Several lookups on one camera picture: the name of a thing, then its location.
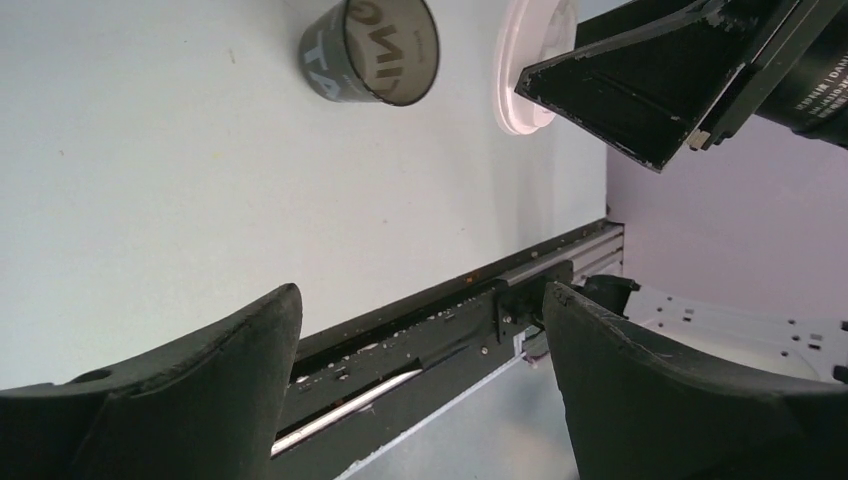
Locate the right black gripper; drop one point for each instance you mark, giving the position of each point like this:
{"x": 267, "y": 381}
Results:
{"x": 644, "y": 75}

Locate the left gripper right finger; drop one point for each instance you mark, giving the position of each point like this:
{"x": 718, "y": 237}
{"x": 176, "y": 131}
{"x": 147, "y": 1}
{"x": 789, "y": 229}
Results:
{"x": 639, "y": 405}

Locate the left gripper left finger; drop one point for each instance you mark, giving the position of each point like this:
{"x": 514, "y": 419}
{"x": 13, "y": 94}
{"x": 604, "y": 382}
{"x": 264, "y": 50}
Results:
{"x": 203, "y": 406}

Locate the dark paper coffee cup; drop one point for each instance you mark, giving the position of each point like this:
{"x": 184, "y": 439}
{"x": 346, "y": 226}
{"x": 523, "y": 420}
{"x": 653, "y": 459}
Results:
{"x": 372, "y": 51}

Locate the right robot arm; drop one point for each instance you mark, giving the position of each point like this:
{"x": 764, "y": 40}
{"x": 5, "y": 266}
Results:
{"x": 649, "y": 78}

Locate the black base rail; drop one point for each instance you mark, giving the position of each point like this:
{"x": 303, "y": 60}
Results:
{"x": 359, "y": 385}

